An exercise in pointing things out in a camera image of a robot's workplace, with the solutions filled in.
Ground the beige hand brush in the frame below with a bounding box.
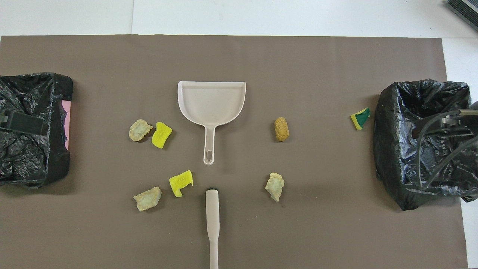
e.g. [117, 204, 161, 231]
[205, 186, 220, 269]

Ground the pink bin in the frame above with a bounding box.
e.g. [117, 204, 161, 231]
[61, 100, 72, 151]

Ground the green and yellow sponge piece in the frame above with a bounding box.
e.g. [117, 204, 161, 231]
[350, 107, 371, 130]

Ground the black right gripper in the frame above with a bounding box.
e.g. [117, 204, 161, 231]
[442, 115, 478, 137]

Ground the brown paper table mat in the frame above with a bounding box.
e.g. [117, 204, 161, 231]
[0, 35, 469, 269]

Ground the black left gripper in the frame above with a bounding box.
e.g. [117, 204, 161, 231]
[0, 109, 50, 136]

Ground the beige plastic dustpan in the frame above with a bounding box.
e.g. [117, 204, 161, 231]
[177, 81, 247, 166]

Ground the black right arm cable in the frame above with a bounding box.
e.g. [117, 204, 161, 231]
[416, 109, 478, 188]

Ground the orange crust bread piece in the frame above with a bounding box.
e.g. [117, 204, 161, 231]
[133, 187, 162, 212]

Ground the black plastic trash bag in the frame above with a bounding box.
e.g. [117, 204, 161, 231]
[373, 78, 478, 211]
[0, 72, 74, 188]

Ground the grey device corner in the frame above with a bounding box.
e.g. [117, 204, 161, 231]
[446, 0, 478, 32]

